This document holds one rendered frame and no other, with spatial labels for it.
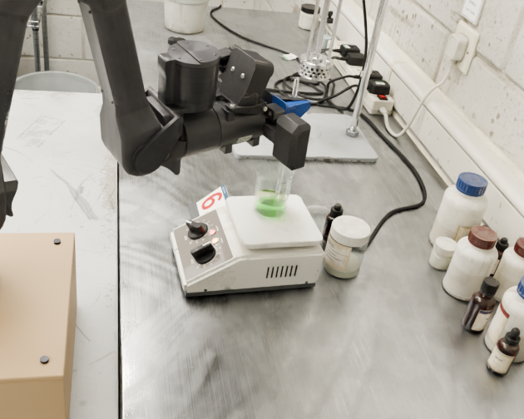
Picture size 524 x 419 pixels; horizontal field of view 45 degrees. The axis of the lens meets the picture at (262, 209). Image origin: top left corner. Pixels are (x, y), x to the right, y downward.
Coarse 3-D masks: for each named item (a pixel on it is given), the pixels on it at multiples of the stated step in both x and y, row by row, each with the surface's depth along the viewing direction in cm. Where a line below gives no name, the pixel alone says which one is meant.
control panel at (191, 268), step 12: (204, 216) 95; (216, 216) 94; (180, 228) 96; (216, 228) 92; (180, 240) 93; (192, 240) 92; (204, 240) 91; (180, 252) 92; (216, 252) 89; (228, 252) 88; (192, 264) 89; (204, 264) 88; (216, 264) 87; (192, 276) 87
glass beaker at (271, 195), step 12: (264, 168) 92; (276, 168) 92; (288, 168) 91; (264, 180) 88; (276, 180) 88; (288, 180) 88; (264, 192) 89; (276, 192) 89; (288, 192) 90; (264, 204) 90; (276, 204) 90; (264, 216) 91; (276, 216) 91
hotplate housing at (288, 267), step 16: (224, 208) 96; (224, 224) 92; (176, 256) 92; (240, 256) 87; (256, 256) 87; (272, 256) 88; (288, 256) 89; (304, 256) 89; (320, 256) 90; (208, 272) 87; (224, 272) 87; (240, 272) 88; (256, 272) 88; (272, 272) 89; (288, 272) 90; (304, 272) 91; (192, 288) 87; (208, 288) 88; (224, 288) 89; (240, 288) 90; (256, 288) 91; (272, 288) 92
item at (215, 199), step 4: (220, 188) 106; (216, 192) 106; (220, 192) 106; (208, 196) 107; (212, 196) 106; (216, 196) 105; (220, 196) 105; (204, 200) 107; (208, 200) 106; (212, 200) 105; (216, 200) 105; (220, 200) 104; (224, 200) 104; (200, 204) 107; (204, 204) 106; (208, 204) 105; (212, 204) 105; (216, 204) 104; (220, 204) 103; (224, 204) 103; (204, 208) 105; (208, 208) 105; (212, 208) 104; (204, 212) 104
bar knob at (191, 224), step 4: (188, 220) 93; (188, 224) 93; (192, 224) 92; (196, 224) 92; (200, 224) 92; (204, 224) 93; (192, 228) 93; (196, 228) 91; (200, 228) 92; (204, 228) 93; (188, 232) 94; (192, 232) 93; (196, 232) 93; (200, 232) 92; (204, 232) 92; (188, 236) 93; (192, 236) 93; (196, 236) 92; (200, 236) 92
